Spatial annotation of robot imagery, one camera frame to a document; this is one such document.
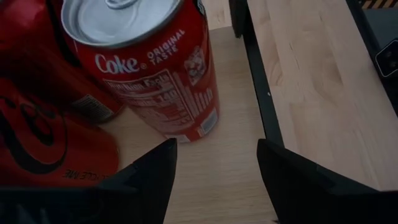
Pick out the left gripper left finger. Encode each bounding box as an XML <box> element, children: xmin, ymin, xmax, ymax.
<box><xmin>0</xmin><ymin>138</ymin><xmax>178</xmax><ymax>224</ymax></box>

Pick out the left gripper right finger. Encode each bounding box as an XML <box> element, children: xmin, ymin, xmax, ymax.
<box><xmin>256</xmin><ymin>139</ymin><xmax>398</xmax><ymax>224</ymax></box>

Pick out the black hazard-striped floor mat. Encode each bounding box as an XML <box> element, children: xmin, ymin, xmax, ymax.
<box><xmin>360</xmin><ymin>0</ymin><xmax>398</xmax><ymax>50</ymax></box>

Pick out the small silver-rimmed black camera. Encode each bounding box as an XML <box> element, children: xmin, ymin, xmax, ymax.
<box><xmin>374</xmin><ymin>39</ymin><xmax>398</xmax><ymax>78</ymax></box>

